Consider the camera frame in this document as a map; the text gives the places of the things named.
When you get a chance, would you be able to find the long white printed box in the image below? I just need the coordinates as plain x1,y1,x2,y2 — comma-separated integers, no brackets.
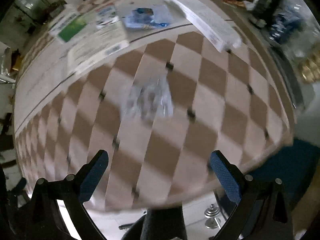
164,0,242,52

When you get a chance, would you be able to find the blue white plastic pouch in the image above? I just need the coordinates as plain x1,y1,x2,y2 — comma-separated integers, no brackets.
123,4,173,30

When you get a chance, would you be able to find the chrome dumbbell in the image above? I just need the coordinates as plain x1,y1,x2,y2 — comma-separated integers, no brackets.
204,204,221,229

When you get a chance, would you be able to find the crumpled clear plastic wrap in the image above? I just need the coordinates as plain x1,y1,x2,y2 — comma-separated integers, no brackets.
120,75,174,121

